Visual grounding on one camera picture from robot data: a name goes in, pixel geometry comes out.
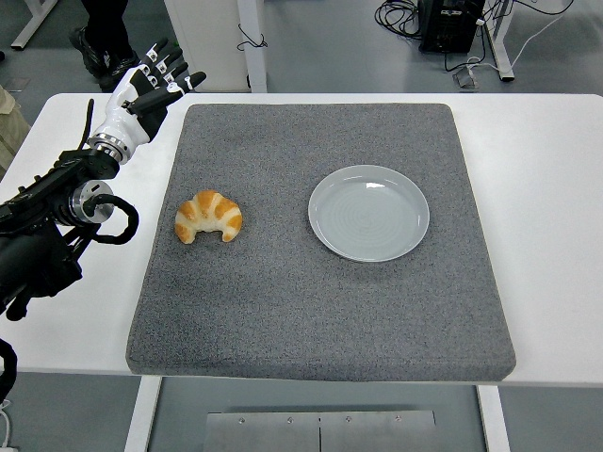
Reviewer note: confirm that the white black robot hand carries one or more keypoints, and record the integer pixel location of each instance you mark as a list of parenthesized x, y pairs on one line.
[(118, 117)]

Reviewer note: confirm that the golden croissant bread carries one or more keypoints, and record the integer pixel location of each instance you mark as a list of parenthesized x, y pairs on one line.
[(221, 212)]

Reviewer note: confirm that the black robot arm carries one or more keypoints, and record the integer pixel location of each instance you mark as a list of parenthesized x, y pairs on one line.
[(42, 198)]

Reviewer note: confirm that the round grey plate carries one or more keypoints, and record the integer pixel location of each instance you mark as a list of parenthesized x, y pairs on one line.
[(368, 214)]

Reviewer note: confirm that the grey metal plate with screws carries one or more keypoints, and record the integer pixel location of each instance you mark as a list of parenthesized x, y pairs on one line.
[(264, 433)]

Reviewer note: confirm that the person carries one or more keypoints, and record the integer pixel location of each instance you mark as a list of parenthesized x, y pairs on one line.
[(108, 28)]

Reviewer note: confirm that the beige cardboard box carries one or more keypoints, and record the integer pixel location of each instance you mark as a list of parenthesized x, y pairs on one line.
[(9, 132)]

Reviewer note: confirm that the white cabinet panel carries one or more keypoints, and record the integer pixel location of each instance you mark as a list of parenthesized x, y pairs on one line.
[(207, 42)]

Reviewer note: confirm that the white desk foot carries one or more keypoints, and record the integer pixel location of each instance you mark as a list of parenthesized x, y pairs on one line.
[(30, 26)]

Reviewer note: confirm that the grey felt mat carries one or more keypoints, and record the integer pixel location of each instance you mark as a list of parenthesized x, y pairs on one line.
[(282, 306)]

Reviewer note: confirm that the white table leg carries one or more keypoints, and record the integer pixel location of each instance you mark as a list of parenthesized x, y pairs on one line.
[(141, 414), (494, 419)]

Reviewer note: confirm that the black computer case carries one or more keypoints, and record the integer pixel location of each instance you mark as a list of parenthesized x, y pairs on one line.
[(447, 23)]

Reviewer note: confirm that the clear plastic stand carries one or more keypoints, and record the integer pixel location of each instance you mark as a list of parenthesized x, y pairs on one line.
[(466, 79)]

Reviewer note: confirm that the white desk leg with foot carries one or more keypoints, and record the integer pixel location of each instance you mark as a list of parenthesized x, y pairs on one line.
[(501, 42)]

